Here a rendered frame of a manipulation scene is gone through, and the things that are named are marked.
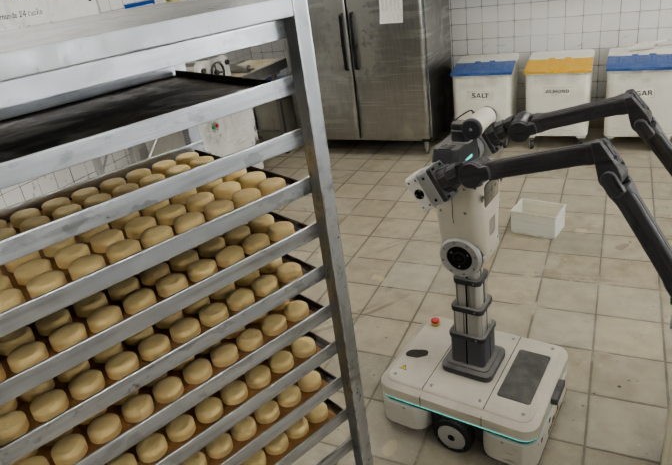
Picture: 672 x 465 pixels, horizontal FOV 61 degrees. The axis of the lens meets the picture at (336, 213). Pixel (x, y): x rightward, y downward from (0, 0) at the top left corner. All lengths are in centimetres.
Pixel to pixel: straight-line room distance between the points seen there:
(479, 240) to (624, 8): 405
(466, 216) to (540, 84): 341
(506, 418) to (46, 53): 196
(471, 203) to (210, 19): 133
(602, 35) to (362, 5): 218
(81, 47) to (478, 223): 153
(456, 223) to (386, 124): 350
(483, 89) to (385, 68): 90
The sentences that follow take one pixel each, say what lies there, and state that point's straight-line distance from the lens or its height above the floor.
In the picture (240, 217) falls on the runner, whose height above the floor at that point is 150.
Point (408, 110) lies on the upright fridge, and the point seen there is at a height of 46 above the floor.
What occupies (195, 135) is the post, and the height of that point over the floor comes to 153.
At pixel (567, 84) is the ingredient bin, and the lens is 532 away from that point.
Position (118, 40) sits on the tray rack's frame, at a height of 181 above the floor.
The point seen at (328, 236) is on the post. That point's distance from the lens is 104.
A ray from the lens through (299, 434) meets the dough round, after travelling 129.
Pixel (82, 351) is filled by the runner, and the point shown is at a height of 141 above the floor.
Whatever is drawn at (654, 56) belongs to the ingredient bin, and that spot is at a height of 75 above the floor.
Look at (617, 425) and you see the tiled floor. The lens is 270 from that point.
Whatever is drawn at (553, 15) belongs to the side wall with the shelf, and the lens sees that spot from 588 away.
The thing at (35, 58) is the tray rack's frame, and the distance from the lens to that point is 76.
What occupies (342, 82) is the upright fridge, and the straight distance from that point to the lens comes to 554.
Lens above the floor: 187
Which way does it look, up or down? 25 degrees down
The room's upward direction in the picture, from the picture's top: 8 degrees counter-clockwise
